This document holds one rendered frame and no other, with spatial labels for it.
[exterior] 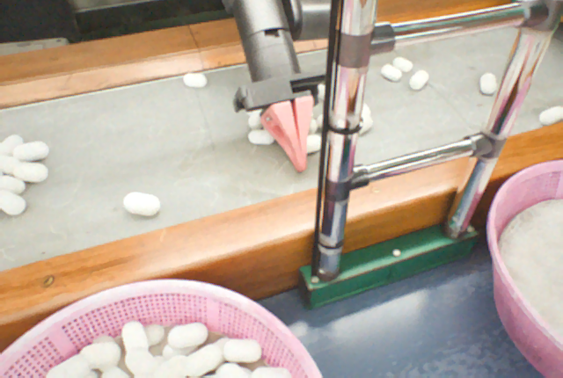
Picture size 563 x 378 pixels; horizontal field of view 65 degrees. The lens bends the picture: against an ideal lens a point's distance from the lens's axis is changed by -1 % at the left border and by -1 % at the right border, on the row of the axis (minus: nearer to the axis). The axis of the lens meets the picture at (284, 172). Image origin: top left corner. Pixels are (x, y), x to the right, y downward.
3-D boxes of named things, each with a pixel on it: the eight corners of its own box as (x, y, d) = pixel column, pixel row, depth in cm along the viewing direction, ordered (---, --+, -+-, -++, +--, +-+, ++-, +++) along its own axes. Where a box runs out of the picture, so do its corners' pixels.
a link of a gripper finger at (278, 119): (352, 156, 47) (328, 73, 48) (289, 172, 45) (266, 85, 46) (331, 164, 54) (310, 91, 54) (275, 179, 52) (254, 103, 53)
